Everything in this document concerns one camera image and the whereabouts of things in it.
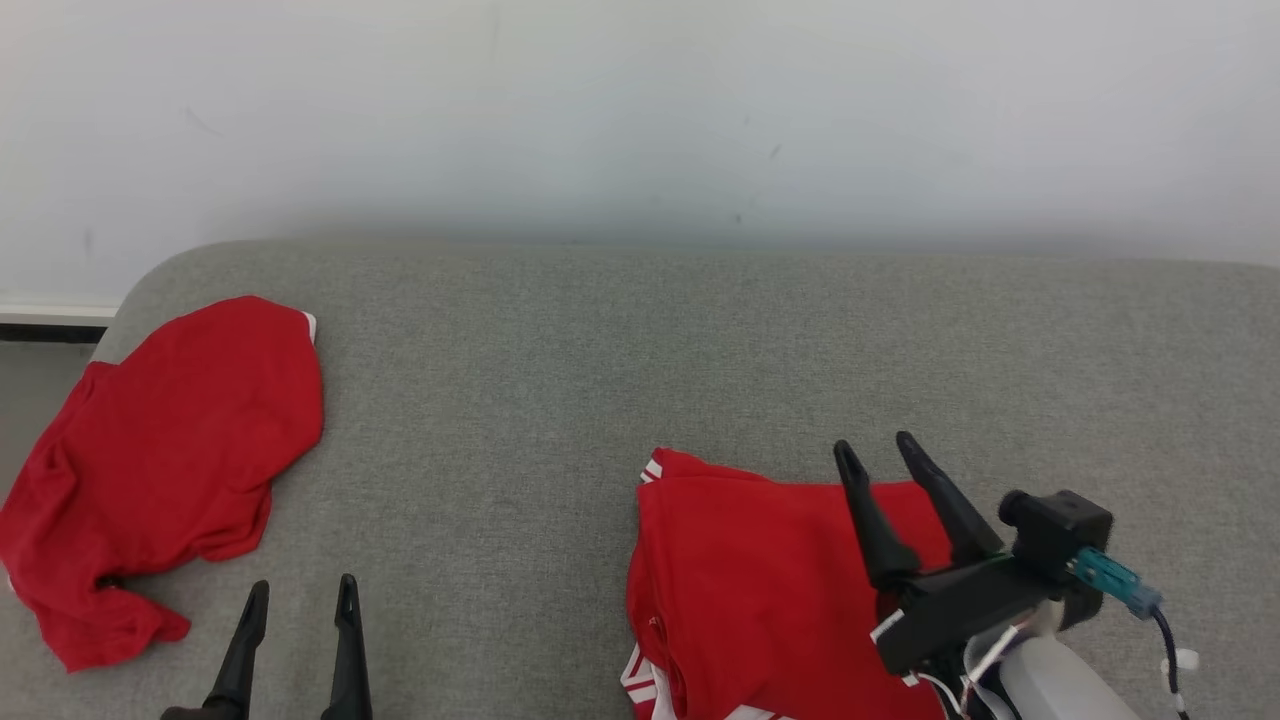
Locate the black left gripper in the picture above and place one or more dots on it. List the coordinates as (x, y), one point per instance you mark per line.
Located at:
(190, 712)

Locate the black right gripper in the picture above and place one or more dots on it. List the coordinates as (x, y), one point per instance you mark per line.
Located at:
(960, 610)

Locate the red white basketball jersey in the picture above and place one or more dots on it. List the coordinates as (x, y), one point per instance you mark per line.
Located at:
(750, 580)

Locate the red shorts with white trim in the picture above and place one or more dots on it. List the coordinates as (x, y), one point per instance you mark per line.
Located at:
(170, 450)

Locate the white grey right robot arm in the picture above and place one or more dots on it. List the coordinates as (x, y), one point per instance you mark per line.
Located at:
(1060, 685)

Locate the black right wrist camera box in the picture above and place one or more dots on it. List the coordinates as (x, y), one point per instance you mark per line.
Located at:
(1055, 530)

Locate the black white wall baseboard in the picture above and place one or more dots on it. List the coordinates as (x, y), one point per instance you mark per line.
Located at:
(50, 325)

